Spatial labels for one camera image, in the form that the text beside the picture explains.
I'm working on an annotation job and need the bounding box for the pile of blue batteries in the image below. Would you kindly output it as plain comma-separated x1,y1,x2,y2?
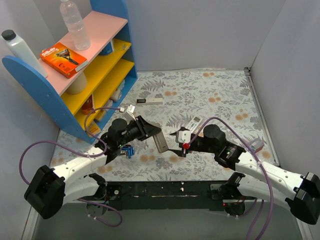
120,144,135,159

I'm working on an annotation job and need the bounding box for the floral patterned table mat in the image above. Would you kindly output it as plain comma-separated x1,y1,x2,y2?
47,69,279,182

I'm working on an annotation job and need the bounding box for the clear plastic water bottle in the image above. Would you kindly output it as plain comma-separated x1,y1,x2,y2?
59,0,91,51

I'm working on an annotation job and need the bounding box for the yellow sponge pack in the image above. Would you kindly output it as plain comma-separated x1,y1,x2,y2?
86,121,101,138

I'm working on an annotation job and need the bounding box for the orange Gillette razor box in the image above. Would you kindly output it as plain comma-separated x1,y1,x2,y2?
39,42,88,79

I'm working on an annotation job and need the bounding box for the white slim remote black end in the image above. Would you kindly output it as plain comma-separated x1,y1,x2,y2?
136,97,164,106

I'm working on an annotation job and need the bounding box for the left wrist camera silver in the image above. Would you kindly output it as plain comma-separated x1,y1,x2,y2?
119,104,136,123

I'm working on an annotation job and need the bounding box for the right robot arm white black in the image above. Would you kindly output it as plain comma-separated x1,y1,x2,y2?
173,124,320,225

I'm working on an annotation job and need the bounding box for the beige cylinder container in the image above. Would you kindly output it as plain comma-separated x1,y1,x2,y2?
66,72,88,95

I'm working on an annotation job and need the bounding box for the white air conditioner remote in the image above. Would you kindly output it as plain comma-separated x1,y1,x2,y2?
185,116,203,133

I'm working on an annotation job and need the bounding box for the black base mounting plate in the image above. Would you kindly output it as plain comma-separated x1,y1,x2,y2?
104,181,257,212

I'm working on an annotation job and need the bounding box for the orange box on shelf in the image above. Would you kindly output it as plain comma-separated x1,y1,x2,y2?
80,94,95,115

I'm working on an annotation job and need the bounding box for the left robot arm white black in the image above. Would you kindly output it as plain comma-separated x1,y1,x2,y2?
24,116,162,219

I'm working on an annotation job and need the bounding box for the blue pink yellow shelf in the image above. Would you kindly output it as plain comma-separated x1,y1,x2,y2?
2,0,138,144

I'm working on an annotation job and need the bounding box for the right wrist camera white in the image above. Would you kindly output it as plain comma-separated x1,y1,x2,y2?
175,130,191,150

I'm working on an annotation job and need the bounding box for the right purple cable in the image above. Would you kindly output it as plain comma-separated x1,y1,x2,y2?
186,116,275,240

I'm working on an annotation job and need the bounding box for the white bottle black cap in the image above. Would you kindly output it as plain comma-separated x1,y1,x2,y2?
1,29,48,78

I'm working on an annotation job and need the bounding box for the grey beige remote control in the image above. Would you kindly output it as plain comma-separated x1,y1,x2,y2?
153,131,169,154

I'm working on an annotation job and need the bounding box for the red silver battery box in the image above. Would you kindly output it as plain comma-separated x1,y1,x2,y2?
249,138,265,153

